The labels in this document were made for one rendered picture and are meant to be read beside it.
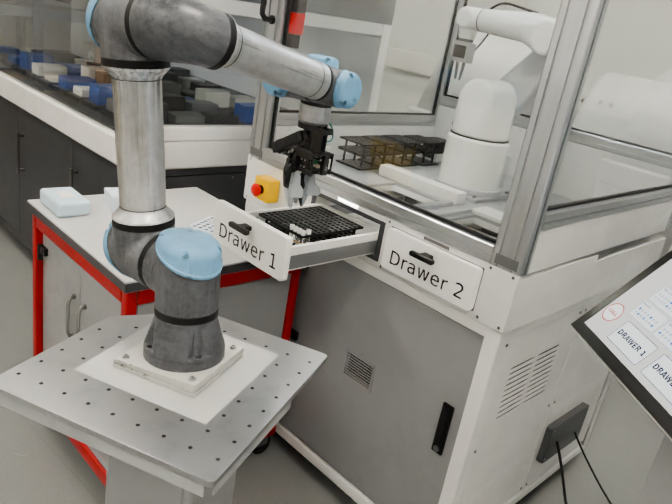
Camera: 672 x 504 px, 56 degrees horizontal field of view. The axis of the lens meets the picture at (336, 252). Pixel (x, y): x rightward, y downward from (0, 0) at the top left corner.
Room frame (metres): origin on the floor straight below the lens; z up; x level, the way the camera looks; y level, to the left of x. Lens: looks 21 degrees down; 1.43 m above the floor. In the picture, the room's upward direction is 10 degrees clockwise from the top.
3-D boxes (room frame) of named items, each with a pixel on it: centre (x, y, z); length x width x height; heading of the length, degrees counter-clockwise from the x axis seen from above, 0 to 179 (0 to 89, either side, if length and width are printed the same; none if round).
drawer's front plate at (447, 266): (1.49, -0.23, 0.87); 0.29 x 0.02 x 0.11; 47
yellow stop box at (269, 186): (1.91, 0.25, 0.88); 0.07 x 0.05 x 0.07; 47
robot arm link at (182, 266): (1.06, 0.26, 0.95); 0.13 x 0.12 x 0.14; 52
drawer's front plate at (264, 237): (1.47, 0.21, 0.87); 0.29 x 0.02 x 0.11; 47
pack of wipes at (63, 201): (1.74, 0.80, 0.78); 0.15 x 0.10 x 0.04; 45
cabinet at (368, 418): (2.02, -0.37, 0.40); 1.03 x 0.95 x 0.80; 47
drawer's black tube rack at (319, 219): (1.61, 0.08, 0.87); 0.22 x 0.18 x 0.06; 137
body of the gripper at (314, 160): (1.50, 0.10, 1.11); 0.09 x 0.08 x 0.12; 51
